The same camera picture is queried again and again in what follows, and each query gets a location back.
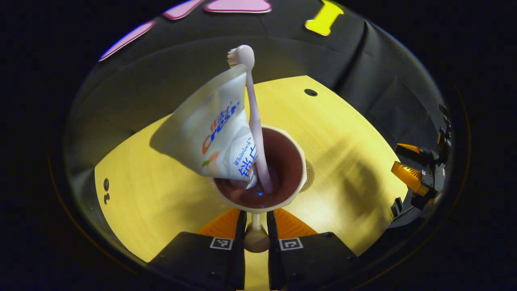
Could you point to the white toothpaste tube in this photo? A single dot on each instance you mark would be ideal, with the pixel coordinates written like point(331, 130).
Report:
point(210, 121)

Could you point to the black backdrop cloth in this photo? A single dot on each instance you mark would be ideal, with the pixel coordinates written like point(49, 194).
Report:
point(282, 52)

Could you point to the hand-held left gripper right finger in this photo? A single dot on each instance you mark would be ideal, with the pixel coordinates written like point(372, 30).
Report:
point(274, 262)

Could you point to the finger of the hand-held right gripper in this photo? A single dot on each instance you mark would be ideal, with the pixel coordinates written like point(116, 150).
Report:
point(412, 178)
point(420, 153)

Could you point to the wooden desktop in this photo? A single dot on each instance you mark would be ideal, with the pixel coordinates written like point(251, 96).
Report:
point(161, 202)

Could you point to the white toothbrush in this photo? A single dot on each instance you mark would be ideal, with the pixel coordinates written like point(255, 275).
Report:
point(254, 117)

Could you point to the beige cup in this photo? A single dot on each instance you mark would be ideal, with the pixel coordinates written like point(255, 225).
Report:
point(288, 161)

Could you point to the round cork coaster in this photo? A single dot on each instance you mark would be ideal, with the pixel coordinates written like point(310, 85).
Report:
point(309, 176)

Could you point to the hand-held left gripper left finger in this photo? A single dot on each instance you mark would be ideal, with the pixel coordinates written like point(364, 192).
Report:
point(240, 262)

